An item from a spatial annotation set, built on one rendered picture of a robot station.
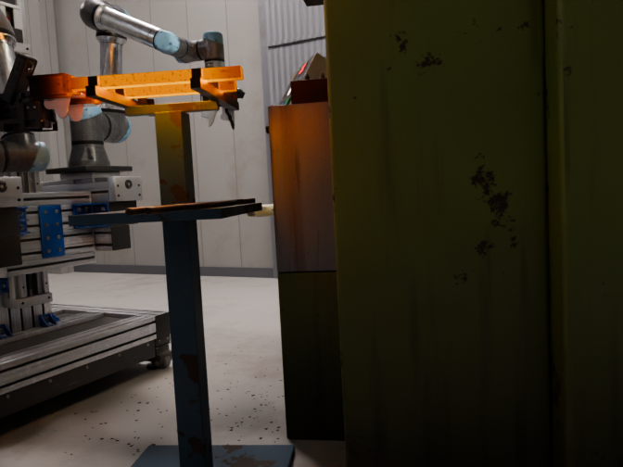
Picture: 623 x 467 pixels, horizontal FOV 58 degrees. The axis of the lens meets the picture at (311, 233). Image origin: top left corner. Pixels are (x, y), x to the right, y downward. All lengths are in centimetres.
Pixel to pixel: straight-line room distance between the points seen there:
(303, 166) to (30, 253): 103
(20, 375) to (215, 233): 311
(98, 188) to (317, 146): 99
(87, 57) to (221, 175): 188
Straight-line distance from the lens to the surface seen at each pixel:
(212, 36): 220
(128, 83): 120
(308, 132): 150
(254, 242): 462
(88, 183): 225
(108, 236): 219
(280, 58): 448
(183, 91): 129
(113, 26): 229
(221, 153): 478
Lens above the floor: 69
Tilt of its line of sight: 4 degrees down
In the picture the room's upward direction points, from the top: 3 degrees counter-clockwise
